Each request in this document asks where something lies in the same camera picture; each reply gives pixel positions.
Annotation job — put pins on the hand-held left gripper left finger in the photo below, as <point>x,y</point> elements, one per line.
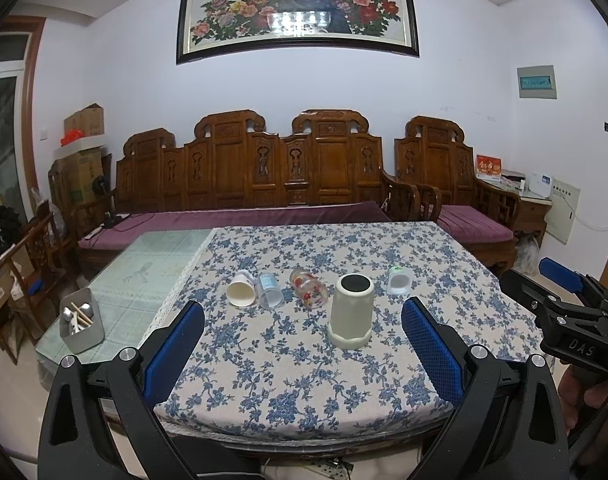
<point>174,355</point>

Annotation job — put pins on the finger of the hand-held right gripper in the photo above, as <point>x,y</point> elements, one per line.
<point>524,290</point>
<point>561,271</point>

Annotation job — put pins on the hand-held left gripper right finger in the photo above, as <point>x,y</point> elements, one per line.
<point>431,355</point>

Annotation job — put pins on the clear cup green mark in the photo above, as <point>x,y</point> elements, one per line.
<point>398,282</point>

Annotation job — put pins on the cream ceramic cup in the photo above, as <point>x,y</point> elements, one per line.
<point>351,317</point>

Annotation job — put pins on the white paper cup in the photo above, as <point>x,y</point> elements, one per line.
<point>240,291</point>

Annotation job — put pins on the clear plastic cup blue label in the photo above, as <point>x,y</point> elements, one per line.
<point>269,291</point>

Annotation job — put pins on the glass cup red floral print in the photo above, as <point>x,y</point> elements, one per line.
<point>309,287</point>

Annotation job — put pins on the person's right hand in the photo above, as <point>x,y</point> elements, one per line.
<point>581,395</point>

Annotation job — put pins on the white plastic bag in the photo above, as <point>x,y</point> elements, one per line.
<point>527,256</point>

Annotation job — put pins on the wooden side table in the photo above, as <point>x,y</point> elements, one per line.
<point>529,210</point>

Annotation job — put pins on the square purple seat cushion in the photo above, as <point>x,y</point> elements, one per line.
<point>471,225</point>

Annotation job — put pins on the white router device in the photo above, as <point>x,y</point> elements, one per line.
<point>540,185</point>

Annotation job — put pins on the green patterned table mat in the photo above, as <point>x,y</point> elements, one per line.
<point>134,275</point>

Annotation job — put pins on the grey utensil holder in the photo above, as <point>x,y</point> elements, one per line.
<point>84,332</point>

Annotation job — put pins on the metal spoon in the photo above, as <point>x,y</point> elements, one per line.
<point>86,307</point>

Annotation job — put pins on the wooden chopsticks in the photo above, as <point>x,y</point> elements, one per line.
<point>81,314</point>

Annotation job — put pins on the blue floral tablecloth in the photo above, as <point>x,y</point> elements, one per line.
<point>284,385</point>

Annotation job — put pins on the red calendar card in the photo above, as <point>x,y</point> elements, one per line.
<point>489,167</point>

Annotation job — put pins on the long purple seat cushion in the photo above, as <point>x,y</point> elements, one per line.
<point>224,220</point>

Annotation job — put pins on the remote control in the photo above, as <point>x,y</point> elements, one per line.
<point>92,233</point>

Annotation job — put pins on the white power strip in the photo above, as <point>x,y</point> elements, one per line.
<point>330,471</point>

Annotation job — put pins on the carved wooden armchair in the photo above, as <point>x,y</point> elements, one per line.
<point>434,160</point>

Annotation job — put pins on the wooden chair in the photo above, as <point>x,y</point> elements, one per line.
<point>31,270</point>

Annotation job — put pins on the black desk fan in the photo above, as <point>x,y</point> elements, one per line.
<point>104,195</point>

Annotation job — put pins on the grey electrical panel box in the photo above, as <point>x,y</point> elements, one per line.
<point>536,81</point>

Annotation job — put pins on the carved wooden sofa bench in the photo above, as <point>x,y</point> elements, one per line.
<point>234,170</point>

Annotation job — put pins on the large cardboard box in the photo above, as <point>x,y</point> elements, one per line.
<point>79,175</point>

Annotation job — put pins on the red plastic bag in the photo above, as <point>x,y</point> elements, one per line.
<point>73,136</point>

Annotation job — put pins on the small cardboard box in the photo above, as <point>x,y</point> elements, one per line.
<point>86,120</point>

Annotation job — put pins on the framed peacock flower painting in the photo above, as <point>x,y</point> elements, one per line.
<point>294,5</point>

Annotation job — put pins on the beige wall cabinet panel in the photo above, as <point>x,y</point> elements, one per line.
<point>564,210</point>

